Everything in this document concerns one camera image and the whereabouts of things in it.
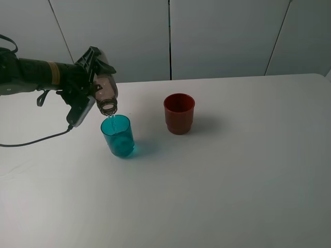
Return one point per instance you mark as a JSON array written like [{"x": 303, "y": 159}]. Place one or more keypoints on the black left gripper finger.
[
  {"x": 103, "y": 68},
  {"x": 88, "y": 59}
]

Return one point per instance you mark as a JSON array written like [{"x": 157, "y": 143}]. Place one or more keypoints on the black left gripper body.
[{"x": 73, "y": 81}]

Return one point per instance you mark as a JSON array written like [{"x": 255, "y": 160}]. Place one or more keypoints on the smoky translucent plastic bottle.
[{"x": 105, "y": 91}]

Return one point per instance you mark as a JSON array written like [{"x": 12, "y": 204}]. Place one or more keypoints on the teal translucent plastic cup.
[{"x": 118, "y": 135}]

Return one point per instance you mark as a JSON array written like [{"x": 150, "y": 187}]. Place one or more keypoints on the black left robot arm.
[{"x": 26, "y": 75}]

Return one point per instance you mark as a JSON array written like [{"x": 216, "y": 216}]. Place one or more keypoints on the red plastic cup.
[{"x": 179, "y": 111}]

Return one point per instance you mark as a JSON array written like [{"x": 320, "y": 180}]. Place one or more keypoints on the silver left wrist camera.
[{"x": 80, "y": 105}]

